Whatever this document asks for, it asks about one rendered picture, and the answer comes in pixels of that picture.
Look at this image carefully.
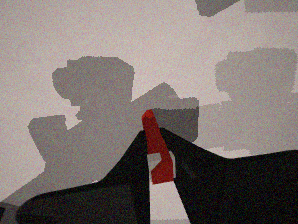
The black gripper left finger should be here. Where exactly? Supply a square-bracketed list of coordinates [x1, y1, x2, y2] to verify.
[15, 130, 150, 224]

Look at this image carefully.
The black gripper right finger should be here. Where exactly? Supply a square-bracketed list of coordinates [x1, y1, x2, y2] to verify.
[159, 127, 298, 224]

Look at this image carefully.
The dark red peg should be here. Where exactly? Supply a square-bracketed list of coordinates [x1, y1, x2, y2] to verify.
[142, 109, 176, 185]

